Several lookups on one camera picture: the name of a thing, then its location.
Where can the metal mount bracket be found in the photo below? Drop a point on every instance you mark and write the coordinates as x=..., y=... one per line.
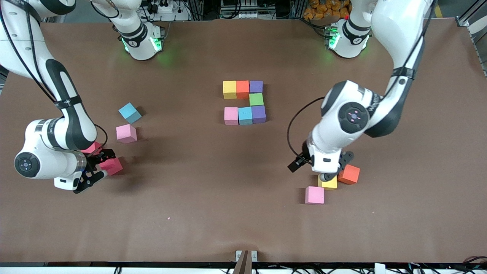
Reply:
x=246, y=262

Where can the pink foam cube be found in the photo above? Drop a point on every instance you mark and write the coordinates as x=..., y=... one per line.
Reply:
x=314, y=195
x=126, y=133
x=231, y=116

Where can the purple foam cube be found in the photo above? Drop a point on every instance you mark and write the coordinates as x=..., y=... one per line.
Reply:
x=256, y=86
x=258, y=114

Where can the red foam cube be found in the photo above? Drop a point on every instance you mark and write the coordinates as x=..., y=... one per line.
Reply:
x=113, y=166
x=92, y=147

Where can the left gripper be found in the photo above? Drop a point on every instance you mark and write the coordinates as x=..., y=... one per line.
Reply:
x=303, y=159

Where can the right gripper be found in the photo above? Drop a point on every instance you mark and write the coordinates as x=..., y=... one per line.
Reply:
x=92, y=161

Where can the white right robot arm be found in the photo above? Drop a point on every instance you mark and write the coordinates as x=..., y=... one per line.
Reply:
x=26, y=163

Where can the aluminium frame corner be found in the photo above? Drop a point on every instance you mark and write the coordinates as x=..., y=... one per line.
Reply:
x=470, y=17

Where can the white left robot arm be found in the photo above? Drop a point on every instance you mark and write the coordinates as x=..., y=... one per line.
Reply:
x=354, y=116

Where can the yellow foam cube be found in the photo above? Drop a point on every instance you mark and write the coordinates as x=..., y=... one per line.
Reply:
x=229, y=90
x=329, y=185

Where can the white power strip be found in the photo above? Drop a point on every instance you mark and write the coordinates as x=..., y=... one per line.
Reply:
x=167, y=8

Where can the white equipment box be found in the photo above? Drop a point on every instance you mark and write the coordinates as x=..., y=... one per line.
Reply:
x=243, y=15

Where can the white tag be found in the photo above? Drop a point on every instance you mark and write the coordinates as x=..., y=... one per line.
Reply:
x=379, y=268

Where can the orange foam cube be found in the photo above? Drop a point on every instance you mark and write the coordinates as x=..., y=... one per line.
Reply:
x=350, y=176
x=242, y=90

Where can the aluminium frame post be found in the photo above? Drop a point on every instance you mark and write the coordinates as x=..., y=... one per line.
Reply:
x=296, y=7
x=198, y=9

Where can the brown table cover sheet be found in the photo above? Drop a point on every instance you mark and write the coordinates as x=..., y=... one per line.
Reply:
x=243, y=228

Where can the green foam cube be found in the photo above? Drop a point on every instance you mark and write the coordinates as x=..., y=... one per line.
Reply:
x=256, y=99

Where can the bag of orange items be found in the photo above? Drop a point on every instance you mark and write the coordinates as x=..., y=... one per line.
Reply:
x=323, y=9

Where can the light blue foam cube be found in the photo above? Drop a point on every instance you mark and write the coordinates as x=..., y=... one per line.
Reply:
x=129, y=112
x=245, y=116

